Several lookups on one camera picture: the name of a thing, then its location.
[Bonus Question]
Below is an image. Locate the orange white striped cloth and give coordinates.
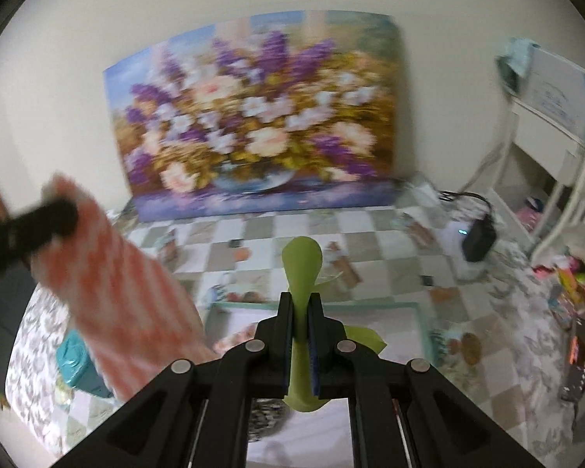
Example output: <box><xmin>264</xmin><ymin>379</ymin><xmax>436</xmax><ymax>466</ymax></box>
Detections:
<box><xmin>32</xmin><ymin>172</ymin><xmax>218</xmax><ymax>401</ymax></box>

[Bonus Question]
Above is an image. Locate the pile of colourful toys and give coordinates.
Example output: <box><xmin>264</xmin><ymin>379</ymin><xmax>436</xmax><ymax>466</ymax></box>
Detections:
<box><xmin>531</xmin><ymin>248</ymin><xmax>585</xmax><ymax>323</ymax></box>

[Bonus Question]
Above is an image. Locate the checkered plastic tablecloth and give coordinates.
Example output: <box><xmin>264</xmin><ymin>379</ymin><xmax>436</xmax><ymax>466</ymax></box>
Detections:
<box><xmin>105</xmin><ymin>205</ymin><xmax>585</xmax><ymax>468</ymax></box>

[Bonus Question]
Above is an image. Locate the small printed card box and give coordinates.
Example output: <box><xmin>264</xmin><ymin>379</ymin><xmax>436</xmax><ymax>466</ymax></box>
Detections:
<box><xmin>158</xmin><ymin>229</ymin><xmax>181</xmax><ymax>264</ymax></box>

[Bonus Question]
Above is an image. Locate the teal plastic container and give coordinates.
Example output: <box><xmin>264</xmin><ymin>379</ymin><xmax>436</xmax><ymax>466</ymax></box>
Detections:
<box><xmin>56</xmin><ymin>329</ymin><xmax>113</xmax><ymax>398</ymax></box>

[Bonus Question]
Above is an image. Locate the black remote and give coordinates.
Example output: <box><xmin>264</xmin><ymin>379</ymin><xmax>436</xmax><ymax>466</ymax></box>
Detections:
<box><xmin>558</xmin><ymin>317</ymin><xmax>585</xmax><ymax>401</ymax></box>

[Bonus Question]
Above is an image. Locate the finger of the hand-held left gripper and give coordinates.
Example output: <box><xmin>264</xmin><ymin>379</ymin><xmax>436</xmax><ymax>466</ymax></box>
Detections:
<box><xmin>0</xmin><ymin>196</ymin><xmax>81</xmax><ymax>293</ymax></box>

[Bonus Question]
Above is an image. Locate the black charger adapter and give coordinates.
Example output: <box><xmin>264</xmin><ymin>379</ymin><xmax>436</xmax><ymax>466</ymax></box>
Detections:
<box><xmin>462</xmin><ymin>218</ymin><xmax>497</xmax><ymax>263</ymax></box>

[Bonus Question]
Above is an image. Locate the white folding table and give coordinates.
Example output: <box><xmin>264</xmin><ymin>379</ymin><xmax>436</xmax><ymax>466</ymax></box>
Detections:
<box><xmin>497</xmin><ymin>97</ymin><xmax>585</xmax><ymax>249</ymax></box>

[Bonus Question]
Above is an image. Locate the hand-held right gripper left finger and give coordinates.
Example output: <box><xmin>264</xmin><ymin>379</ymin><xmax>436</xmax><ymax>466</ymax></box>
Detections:
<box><xmin>58</xmin><ymin>291</ymin><xmax>296</xmax><ymax>468</ymax></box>

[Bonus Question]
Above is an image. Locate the white printed board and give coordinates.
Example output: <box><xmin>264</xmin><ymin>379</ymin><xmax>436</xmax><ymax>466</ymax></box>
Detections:
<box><xmin>529</xmin><ymin>49</ymin><xmax>585</xmax><ymax>142</ymax></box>

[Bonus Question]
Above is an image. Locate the leopard print scrunchie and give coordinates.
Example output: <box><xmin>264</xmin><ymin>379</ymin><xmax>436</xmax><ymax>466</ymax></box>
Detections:
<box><xmin>248</xmin><ymin>397</ymin><xmax>293</xmax><ymax>444</ymax></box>

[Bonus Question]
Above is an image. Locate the teal cloth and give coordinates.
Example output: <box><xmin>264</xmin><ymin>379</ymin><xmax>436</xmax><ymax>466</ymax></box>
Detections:
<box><xmin>495</xmin><ymin>36</ymin><xmax>539</xmax><ymax>93</ymax></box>

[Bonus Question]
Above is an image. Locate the white tray with teal rim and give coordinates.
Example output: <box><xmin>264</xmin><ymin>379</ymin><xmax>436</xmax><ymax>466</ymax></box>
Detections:
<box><xmin>200</xmin><ymin>301</ymin><xmax>442</xmax><ymax>468</ymax></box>

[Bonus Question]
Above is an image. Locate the white power socket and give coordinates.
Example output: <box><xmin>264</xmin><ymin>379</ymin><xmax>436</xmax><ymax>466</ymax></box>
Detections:
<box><xmin>439</xmin><ymin>222</ymin><xmax>483</xmax><ymax>278</ymax></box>

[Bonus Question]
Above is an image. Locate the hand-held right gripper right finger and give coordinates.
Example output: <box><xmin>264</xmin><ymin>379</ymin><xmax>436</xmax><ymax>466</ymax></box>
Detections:
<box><xmin>307</xmin><ymin>291</ymin><xmax>542</xmax><ymax>468</ymax></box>

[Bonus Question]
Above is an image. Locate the flower bouquet painting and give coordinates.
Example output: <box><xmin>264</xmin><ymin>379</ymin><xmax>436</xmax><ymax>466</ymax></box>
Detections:
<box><xmin>102</xmin><ymin>10</ymin><xmax>410</xmax><ymax>222</ymax></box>

